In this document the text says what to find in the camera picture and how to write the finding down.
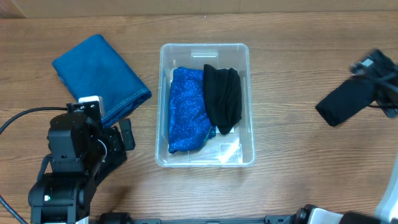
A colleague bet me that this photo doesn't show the clear plastic storage bin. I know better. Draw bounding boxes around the clear plastic storage bin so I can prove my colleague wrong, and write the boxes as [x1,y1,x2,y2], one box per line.
[155,43,256,167]

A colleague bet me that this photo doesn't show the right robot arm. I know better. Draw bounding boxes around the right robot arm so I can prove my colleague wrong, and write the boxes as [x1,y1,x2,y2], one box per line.
[284,49,397,224]

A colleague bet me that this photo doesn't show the white label in bin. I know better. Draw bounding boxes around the white label in bin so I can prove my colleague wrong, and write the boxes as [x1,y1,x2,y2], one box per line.
[188,130,243,166]

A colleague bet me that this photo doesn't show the sparkly blue garment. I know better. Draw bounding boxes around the sparkly blue garment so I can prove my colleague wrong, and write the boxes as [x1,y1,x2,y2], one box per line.
[169,67,216,154]

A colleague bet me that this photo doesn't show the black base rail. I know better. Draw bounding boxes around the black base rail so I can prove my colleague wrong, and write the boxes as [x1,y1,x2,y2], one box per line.
[90,212,295,224]

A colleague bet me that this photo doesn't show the black garment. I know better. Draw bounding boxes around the black garment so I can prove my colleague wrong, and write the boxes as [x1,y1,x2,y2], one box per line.
[315,78,376,126]
[203,64,243,135]

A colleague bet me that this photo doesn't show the brown cardboard backdrop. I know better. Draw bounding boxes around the brown cardboard backdrop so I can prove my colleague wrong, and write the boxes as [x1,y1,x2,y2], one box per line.
[1,0,397,18]

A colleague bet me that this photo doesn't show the blue denim cloth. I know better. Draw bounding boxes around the blue denim cloth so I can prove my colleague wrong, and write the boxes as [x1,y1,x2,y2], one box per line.
[52,34,152,128]

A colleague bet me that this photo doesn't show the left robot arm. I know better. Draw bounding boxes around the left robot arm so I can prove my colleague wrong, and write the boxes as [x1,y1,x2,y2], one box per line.
[28,101,136,223]

